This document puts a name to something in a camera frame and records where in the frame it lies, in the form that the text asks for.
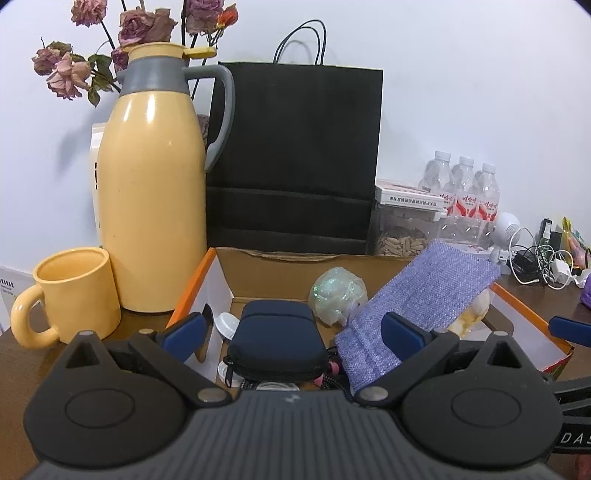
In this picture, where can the white round plastic disc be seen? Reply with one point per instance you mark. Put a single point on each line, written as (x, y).
(226, 324)

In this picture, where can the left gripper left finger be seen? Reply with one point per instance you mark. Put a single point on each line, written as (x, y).
(109, 404)

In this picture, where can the left water bottle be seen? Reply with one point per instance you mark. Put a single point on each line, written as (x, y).
(436, 173)

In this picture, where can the right water bottle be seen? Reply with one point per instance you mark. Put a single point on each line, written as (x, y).
(488, 194)

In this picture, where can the navy blue zipper pouch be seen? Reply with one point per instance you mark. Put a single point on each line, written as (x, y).
(277, 341)

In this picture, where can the purple tissue pack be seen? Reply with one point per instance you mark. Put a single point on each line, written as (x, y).
(585, 297)

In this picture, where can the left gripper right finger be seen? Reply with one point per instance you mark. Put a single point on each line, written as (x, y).
(472, 404)

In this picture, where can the crumpled iridescent plastic wrap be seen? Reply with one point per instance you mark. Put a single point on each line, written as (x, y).
(336, 296)

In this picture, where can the black paper shopping bag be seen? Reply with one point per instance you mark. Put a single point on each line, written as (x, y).
(297, 173)

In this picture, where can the lavender tin box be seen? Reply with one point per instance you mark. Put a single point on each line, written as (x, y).
(474, 249)

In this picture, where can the yellow white plush toy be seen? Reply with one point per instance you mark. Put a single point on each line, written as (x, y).
(473, 314)

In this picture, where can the white flat carton box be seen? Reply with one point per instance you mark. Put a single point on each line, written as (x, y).
(400, 196)

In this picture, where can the yellow thermos jug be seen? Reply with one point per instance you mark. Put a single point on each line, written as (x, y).
(151, 169)

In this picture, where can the dried pink flower bouquet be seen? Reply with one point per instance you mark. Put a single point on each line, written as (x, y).
(69, 75)

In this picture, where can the purple knitted cloth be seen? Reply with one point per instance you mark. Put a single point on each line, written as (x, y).
(431, 292)

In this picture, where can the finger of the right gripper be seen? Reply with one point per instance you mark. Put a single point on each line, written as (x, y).
(570, 330)

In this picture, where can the yellow ceramic mug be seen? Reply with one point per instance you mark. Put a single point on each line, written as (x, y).
(77, 291)

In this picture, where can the colourful snack packet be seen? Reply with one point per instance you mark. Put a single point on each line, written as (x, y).
(575, 244)

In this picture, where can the middle water bottle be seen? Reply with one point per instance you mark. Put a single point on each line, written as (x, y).
(462, 176)

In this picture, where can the clear container with seeds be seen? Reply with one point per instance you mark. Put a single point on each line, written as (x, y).
(402, 231)

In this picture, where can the water bottle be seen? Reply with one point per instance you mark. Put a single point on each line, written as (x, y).
(488, 194)
(462, 176)
(436, 173)

